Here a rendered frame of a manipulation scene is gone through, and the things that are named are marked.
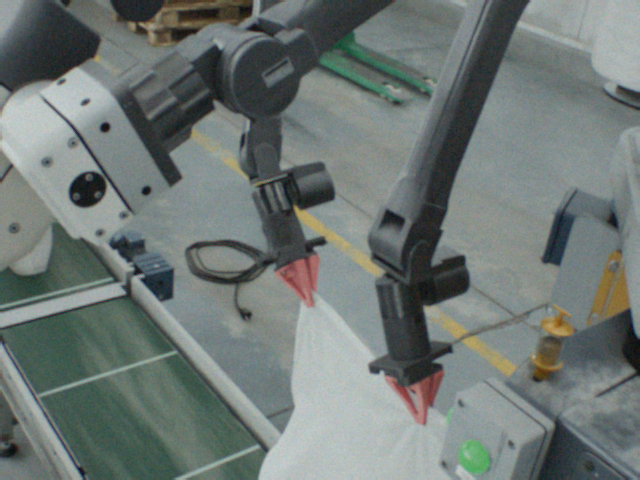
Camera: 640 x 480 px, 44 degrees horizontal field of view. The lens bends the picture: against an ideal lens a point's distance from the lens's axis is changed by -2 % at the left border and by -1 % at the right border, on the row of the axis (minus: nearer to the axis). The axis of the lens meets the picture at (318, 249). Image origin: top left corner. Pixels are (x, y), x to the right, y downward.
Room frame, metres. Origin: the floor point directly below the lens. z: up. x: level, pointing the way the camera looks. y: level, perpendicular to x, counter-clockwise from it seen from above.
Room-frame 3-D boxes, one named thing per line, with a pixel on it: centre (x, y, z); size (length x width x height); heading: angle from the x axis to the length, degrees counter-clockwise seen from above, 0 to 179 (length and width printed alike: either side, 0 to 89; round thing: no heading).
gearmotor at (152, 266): (2.22, 0.60, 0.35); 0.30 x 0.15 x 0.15; 40
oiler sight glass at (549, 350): (0.58, -0.21, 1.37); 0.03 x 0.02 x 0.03; 40
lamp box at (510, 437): (0.53, -0.17, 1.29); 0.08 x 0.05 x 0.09; 40
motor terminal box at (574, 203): (1.03, -0.37, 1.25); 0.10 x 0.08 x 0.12; 155
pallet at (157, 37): (6.46, 1.19, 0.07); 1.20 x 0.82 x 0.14; 128
